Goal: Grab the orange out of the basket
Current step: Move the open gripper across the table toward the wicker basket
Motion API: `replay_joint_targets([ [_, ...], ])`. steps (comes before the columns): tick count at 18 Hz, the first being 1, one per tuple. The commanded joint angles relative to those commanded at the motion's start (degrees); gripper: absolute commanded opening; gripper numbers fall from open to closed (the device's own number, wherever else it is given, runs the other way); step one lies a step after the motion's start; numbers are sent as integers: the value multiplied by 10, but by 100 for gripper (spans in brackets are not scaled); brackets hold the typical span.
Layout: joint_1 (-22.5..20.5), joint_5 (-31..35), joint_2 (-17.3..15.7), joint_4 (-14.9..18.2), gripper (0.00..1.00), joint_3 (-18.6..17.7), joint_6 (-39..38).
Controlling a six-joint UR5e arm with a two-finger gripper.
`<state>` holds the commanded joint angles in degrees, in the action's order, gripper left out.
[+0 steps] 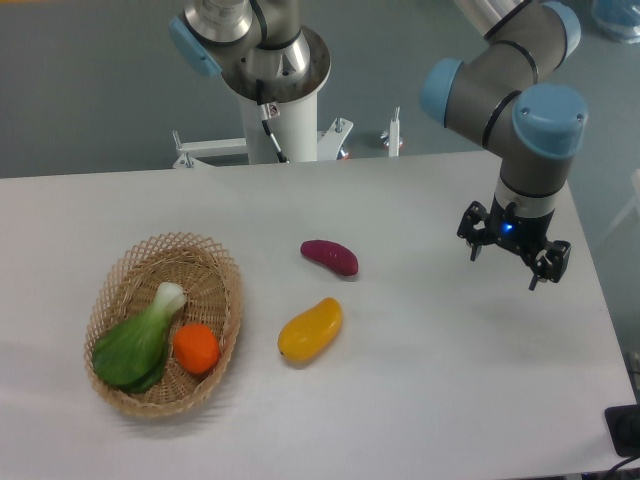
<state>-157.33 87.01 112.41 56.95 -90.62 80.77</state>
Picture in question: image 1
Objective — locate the orange toy fruit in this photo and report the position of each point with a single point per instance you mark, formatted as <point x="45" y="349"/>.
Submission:
<point x="196" y="348"/>

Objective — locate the blue plastic bag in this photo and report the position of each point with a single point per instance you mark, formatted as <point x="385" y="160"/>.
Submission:
<point x="619" y="19"/>

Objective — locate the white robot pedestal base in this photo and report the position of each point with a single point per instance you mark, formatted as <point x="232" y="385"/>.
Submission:
<point x="277" y="92"/>

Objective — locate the yellow toy mango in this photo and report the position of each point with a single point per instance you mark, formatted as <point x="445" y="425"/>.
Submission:
<point x="308" y="334"/>

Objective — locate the green bok choy toy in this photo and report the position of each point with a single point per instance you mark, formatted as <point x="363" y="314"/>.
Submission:
<point x="131" y="356"/>

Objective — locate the woven wicker basket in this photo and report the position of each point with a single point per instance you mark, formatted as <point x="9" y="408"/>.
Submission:
<point x="212" y="284"/>

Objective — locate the black device at edge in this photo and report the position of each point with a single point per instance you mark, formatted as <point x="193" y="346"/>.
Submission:
<point x="623" y="427"/>

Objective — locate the purple toy sweet potato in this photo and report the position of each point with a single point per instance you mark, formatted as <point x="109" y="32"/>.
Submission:
<point x="334" y="256"/>

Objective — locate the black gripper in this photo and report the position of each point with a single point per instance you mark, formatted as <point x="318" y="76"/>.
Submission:
<point x="525" y="236"/>

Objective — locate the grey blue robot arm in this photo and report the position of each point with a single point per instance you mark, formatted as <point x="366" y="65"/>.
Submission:
<point x="501" y="101"/>

